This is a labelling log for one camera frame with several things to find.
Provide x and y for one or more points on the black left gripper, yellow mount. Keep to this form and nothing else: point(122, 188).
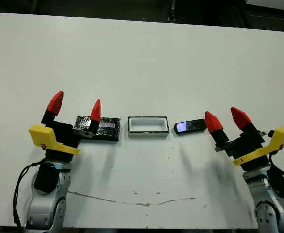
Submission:
point(64, 143)

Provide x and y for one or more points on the dark metal post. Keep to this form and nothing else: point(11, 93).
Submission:
point(172, 9)

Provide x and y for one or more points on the black right gripper, yellow mount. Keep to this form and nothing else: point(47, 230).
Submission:
point(248, 150)

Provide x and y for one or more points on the white background panel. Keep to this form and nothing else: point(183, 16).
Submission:
point(272, 3)

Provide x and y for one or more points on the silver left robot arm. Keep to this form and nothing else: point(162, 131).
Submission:
point(47, 208)

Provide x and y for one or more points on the glossy black box lid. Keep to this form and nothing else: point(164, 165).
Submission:
point(107, 129)

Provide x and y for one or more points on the slim black camera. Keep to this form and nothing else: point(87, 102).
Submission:
point(189, 126)

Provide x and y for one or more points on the camera box base, white liner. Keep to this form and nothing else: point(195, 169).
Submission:
point(147, 125)

